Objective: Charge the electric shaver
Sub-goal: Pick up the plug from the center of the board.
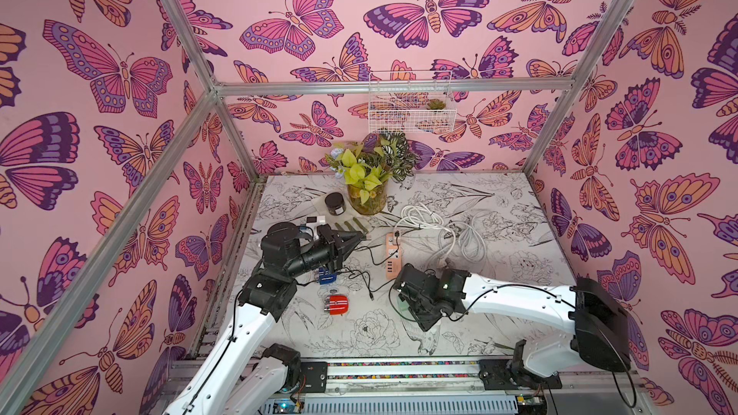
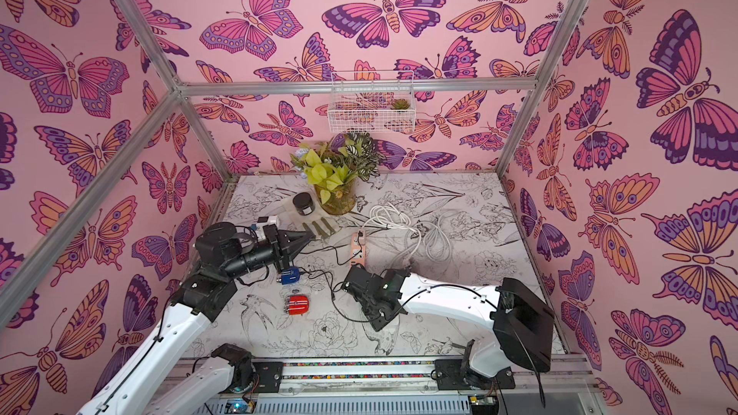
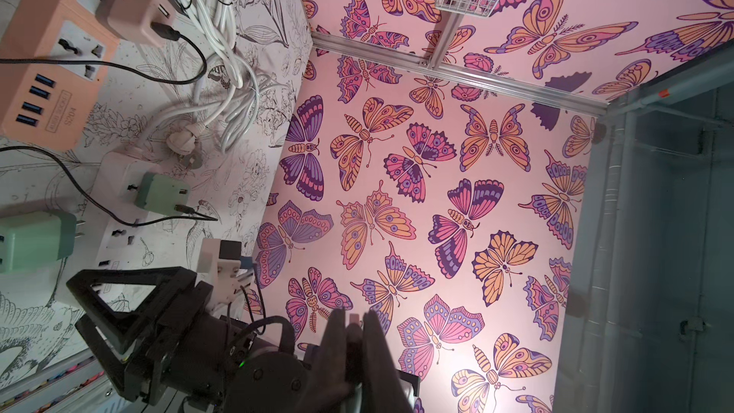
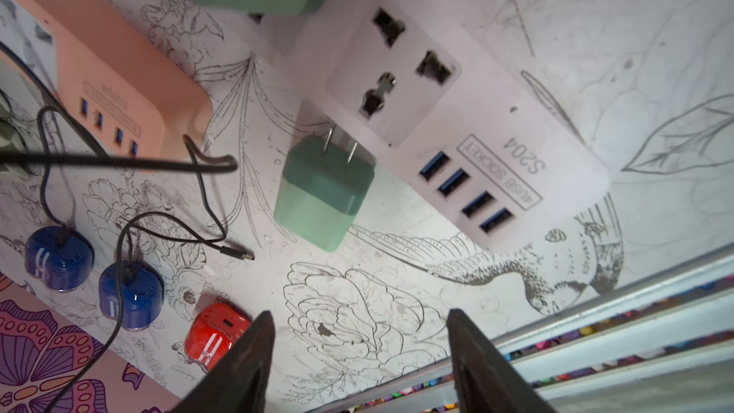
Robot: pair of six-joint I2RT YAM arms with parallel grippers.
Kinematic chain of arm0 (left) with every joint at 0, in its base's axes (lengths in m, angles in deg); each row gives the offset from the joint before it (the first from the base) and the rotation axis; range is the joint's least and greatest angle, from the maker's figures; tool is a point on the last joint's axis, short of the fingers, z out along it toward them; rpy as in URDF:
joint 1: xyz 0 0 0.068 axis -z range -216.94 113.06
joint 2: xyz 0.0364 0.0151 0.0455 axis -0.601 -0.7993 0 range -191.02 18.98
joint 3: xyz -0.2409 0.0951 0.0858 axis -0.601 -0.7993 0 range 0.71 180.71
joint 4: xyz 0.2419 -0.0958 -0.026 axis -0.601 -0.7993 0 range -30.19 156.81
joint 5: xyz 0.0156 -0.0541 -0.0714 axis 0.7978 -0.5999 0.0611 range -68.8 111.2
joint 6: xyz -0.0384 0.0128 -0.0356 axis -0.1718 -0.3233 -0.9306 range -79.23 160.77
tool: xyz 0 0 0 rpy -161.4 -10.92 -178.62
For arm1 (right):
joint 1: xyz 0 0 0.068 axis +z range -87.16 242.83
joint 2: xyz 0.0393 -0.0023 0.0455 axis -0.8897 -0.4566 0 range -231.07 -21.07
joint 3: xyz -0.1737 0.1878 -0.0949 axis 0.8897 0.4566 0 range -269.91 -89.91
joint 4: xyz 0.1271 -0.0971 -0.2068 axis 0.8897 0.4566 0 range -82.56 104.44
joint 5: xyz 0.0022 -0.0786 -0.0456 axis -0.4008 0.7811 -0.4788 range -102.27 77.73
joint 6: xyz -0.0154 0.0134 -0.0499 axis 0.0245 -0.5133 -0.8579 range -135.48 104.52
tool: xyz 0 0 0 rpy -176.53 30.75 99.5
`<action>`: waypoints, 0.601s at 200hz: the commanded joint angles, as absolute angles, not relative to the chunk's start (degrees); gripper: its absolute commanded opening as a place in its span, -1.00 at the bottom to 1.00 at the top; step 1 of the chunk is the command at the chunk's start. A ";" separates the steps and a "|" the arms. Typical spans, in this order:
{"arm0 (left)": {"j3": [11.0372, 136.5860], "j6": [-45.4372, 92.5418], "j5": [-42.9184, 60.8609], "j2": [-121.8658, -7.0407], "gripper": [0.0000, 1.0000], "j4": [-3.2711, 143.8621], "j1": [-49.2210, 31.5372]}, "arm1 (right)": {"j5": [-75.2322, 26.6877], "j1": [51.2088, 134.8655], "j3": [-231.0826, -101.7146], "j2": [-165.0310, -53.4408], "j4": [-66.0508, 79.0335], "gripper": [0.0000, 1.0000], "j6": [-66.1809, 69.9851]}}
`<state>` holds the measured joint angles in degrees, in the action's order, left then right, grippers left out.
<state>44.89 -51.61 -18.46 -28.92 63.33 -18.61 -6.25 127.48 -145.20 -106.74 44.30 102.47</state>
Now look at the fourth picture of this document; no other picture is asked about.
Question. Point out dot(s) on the pink power strip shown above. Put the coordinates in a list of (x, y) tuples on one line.
[(108, 76)]

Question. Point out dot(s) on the white power strip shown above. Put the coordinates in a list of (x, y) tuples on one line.
[(407, 82)]

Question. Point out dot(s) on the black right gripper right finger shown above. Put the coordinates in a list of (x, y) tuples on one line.
[(484, 381)]

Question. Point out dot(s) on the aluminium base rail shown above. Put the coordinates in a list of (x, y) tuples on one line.
[(601, 346)]

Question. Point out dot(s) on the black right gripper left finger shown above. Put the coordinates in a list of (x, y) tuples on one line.
[(238, 383)]

